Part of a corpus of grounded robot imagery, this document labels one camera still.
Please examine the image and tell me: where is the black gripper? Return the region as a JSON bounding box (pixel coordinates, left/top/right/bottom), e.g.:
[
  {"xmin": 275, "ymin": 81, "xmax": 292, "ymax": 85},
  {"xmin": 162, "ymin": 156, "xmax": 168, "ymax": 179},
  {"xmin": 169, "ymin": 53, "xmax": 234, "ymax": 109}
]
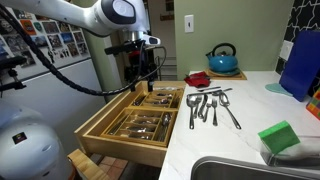
[{"xmin": 127, "ymin": 47, "xmax": 158, "ymax": 93}]

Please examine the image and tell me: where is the wooden kitchen drawer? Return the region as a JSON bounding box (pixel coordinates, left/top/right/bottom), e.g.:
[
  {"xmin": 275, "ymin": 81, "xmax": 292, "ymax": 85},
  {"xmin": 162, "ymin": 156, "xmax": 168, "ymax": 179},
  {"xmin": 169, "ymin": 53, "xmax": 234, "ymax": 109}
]
[{"xmin": 73, "ymin": 79, "xmax": 188, "ymax": 168}]

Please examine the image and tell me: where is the large stainless steel spoon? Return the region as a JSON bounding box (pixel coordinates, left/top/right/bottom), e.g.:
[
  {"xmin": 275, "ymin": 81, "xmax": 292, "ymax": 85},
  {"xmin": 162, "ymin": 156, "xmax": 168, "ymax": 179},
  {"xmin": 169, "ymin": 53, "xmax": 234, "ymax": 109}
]
[{"xmin": 218, "ymin": 92, "xmax": 242, "ymax": 131}]

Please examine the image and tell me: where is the wooden cutlery organizer tray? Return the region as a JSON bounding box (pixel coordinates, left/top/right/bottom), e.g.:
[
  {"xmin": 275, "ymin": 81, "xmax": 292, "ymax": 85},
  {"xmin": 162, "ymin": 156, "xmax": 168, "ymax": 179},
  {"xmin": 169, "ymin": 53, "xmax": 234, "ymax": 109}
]
[
  {"xmin": 100, "ymin": 107, "xmax": 179, "ymax": 148},
  {"xmin": 128, "ymin": 87, "xmax": 185, "ymax": 111}
]

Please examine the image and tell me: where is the stainless steel table knife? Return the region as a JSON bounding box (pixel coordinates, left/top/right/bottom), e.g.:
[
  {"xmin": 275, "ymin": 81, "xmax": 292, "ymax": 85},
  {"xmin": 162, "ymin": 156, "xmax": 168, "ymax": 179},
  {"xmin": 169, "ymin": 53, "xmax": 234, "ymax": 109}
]
[
  {"xmin": 108, "ymin": 114, "xmax": 130, "ymax": 136},
  {"xmin": 186, "ymin": 87, "xmax": 234, "ymax": 98},
  {"xmin": 196, "ymin": 86, "xmax": 222, "ymax": 93}
]

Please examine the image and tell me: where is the red cloth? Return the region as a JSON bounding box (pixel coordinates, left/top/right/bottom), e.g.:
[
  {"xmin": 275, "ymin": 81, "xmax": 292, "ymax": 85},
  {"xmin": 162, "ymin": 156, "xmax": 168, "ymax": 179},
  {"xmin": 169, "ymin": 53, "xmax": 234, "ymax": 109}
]
[{"xmin": 183, "ymin": 70, "xmax": 212, "ymax": 88}]

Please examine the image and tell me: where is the photo fridge magnet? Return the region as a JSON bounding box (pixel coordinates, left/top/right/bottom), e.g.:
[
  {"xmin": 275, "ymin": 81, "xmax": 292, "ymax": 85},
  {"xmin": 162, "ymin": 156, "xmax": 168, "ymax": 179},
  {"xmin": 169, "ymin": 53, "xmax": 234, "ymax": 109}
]
[
  {"xmin": 60, "ymin": 31, "xmax": 76, "ymax": 44},
  {"xmin": 31, "ymin": 34, "xmax": 49, "ymax": 48},
  {"xmin": 12, "ymin": 8, "xmax": 34, "ymax": 20},
  {"xmin": 47, "ymin": 33, "xmax": 64, "ymax": 49},
  {"xmin": 3, "ymin": 33, "xmax": 33, "ymax": 51},
  {"xmin": 73, "ymin": 31, "xmax": 86, "ymax": 44},
  {"xmin": 69, "ymin": 23, "xmax": 82, "ymax": 33},
  {"xmin": 57, "ymin": 21, "xmax": 72, "ymax": 34},
  {"xmin": 66, "ymin": 42, "xmax": 80, "ymax": 58},
  {"xmin": 77, "ymin": 41, "xmax": 89, "ymax": 56},
  {"xmin": 41, "ymin": 20, "xmax": 60, "ymax": 35}
]

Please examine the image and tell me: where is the white refrigerator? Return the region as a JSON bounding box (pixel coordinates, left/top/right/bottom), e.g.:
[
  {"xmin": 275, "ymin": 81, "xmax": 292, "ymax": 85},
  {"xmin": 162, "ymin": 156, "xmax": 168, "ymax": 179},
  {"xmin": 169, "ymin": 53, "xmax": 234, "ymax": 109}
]
[{"xmin": 0, "ymin": 4, "xmax": 108, "ymax": 158}]

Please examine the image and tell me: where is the wooden step stool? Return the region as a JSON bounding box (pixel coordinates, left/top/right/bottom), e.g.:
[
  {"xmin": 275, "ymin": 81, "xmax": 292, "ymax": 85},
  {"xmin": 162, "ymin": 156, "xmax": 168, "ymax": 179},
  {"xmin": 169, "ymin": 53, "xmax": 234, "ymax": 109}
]
[{"xmin": 67, "ymin": 148, "xmax": 113, "ymax": 180}]

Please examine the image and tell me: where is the wooden trivet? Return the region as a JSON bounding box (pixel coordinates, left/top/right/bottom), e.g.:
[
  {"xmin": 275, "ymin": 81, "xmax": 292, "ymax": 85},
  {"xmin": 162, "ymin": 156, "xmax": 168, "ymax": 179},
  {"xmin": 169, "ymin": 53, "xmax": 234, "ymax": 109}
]
[{"xmin": 203, "ymin": 68, "xmax": 248, "ymax": 81}]

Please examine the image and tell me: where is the teal fridge magnet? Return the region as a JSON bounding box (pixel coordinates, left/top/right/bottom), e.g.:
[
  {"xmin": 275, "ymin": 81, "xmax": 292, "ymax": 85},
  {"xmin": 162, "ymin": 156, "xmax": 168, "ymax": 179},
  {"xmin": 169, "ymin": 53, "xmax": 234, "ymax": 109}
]
[{"xmin": 32, "ymin": 21, "xmax": 44, "ymax": 33}]

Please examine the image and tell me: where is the stainless steel sink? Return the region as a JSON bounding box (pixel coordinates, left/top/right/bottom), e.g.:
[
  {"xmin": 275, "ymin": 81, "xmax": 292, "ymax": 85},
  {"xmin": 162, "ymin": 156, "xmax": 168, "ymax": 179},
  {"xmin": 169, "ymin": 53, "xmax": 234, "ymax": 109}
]
[{"xmin": 190, "ymin": 155, "xmax": 320, "ymax": 180}]

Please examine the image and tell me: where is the orange fridge magnet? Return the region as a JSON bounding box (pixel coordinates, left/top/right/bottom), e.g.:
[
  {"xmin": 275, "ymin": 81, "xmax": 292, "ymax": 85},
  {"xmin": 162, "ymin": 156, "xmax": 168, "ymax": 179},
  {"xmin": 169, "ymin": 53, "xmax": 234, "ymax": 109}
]
[{"xmin": 19, "ymin": 19, "xmax": 38, "ymax": 36}]

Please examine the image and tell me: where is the pale teal silicone mat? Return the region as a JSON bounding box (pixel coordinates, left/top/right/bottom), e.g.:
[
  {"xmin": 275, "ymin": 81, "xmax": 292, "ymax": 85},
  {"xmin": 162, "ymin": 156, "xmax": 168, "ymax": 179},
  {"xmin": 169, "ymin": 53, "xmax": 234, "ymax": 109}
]
[{"xmin": 264, "ymin": 82, "xmax": 294, "ymax": 98}]

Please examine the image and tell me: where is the green sponge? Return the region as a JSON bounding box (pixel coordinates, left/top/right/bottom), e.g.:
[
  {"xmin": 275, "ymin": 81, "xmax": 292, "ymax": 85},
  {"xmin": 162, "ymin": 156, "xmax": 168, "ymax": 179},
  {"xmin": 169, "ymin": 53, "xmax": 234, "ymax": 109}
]
[{"xmin": 257, "ymin": 120, "xmax": 301, "ymax": 155}]

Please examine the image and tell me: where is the clear sponge holder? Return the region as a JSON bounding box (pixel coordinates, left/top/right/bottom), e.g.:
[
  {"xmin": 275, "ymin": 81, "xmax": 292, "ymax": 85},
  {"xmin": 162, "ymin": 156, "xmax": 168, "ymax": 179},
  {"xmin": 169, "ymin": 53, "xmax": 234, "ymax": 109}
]
[{"xmin": 259, "ymin": 134, "xmax": 320, "ymax": 169}]

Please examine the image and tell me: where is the colourful checkered block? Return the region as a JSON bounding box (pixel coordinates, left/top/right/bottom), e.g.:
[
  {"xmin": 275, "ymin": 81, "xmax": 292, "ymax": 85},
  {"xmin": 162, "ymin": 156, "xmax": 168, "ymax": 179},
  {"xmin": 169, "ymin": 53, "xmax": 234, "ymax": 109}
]
[{"xmin": 305, "ymin": 87, "xmax": 320, "ymax": 121}]

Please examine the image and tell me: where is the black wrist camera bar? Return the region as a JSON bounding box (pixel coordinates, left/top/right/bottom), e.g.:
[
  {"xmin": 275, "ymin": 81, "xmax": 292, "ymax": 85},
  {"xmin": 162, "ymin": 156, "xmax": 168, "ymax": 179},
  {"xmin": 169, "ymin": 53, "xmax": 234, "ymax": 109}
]
[{"xmin": 104, "ymin": 39, "xmax": 148, "ymax": 56}]

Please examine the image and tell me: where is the steel teardrop handle utensil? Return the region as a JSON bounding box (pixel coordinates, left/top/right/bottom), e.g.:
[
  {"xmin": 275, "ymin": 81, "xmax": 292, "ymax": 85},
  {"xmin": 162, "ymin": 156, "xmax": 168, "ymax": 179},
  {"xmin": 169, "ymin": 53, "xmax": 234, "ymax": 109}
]
[{"xmin": 197, "ymin": 94, "xmax": 209, "ymax": 121}]

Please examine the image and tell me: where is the slim handled steel fork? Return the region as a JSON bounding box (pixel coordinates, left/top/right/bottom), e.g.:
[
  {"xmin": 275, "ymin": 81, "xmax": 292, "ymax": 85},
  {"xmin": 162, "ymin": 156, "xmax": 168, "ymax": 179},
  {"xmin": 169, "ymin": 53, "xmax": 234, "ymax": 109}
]
[{"xmin": 202, "ymin": 96, "xmax": 214, "ymax": 124}]

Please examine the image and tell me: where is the dark wall sign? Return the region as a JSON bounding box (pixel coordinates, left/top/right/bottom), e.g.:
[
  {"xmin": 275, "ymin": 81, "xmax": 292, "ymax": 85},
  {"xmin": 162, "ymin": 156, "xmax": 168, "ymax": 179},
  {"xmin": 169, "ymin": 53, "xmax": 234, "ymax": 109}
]
[{"xmin": 159, "ymin": 13, "xmax": 175, "ymax": 22}]

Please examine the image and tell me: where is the white light switch plate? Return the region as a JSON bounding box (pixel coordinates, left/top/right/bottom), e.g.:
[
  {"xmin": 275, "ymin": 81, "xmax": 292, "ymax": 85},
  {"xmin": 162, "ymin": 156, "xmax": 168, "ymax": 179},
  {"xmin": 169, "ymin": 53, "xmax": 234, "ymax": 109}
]
[{"xmin": 184, "ymin": 14, "xmax": 195, "ymax": 34}]

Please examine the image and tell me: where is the teal kettle with black handle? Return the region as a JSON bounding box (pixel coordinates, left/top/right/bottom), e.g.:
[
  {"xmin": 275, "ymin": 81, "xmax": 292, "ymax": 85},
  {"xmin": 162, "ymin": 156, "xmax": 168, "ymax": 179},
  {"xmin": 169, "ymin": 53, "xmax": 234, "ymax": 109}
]
[{"xmin": 205, "ymin": 42, "xmax": 240, "ymax": 75}]

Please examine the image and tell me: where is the black corrugated cable hose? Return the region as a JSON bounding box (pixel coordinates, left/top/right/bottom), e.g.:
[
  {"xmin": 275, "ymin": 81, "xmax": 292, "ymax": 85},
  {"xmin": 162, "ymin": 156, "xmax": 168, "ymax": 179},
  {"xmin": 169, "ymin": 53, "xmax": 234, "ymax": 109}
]
[{"xmin": 0, "ymin": 3, "xmax": 168, "ymax": 98}]

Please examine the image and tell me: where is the black camera on stand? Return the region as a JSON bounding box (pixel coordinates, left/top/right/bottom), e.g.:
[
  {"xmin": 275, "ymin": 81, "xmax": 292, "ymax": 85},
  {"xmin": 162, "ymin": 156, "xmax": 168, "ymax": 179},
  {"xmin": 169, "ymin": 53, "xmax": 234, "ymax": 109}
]
[{"xmin": 0, "ymin": 54, "xmax": 28, "ymax": 98}]

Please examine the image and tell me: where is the white wall outlet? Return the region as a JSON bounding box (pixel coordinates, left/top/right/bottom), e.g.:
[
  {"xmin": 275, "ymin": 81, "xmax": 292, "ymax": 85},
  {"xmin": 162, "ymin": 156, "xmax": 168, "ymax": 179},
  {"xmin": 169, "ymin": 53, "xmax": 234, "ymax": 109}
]
[{"xmin": 279, "ymin": 39, "xmax": 295, "ymax": 62}]

